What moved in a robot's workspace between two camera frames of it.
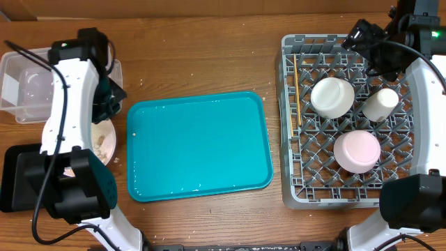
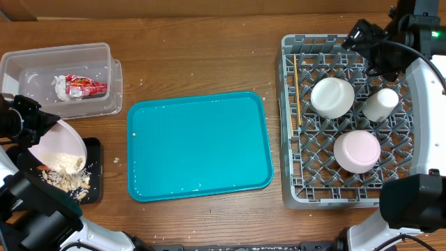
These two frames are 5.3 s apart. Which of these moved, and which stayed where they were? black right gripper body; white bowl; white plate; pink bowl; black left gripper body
Moved: white plate; black left gripper body
Stayed: black right gripper body; pink bowl; white bowl
